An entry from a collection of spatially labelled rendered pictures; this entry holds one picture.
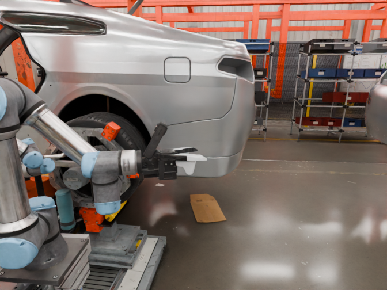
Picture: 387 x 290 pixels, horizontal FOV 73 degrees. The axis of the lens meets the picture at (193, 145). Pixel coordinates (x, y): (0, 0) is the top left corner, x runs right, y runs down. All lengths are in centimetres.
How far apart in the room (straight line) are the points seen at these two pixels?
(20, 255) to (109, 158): 37
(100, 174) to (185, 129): 103
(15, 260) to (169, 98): 119
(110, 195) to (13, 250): 30
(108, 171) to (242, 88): 116
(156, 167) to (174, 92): 97
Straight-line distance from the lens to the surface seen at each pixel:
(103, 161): 78
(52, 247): 110
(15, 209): 89
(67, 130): 92
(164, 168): 78
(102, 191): 81
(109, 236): 219
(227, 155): 179
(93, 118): 178
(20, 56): 510
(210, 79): 167
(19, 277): 113
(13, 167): 86
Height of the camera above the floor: 149
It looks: 17 degrees down
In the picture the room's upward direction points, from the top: straight up
